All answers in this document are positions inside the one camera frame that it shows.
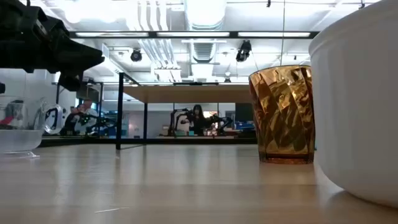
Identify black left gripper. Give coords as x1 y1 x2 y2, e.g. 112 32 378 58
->
0 0 105 92

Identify clear glass mug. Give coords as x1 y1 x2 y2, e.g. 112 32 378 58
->
0 95 65 158

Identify amber faceted plastic cup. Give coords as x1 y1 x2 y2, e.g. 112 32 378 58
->
248 64 316 165

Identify white ceramic mug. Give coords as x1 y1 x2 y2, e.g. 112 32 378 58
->
308 0 398 208

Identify person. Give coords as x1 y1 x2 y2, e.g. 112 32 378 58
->
63 105 83 135
180 104 208 137
81 98 98 126

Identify black overhead beam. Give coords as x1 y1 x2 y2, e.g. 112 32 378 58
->
68 30 321 40

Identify black background monitor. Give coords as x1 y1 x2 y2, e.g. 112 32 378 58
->
234 102 254 123

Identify blue storage bins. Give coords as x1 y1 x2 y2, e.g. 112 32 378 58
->
234 121 256 131

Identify black ceiling camera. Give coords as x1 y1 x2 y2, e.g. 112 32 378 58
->
235 39 252 63
130 49 143 63

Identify black metal table frame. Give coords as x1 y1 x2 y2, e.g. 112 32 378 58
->
39 136 258 148

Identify white ventilation duct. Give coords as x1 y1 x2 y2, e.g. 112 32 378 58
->
183 0 228 31

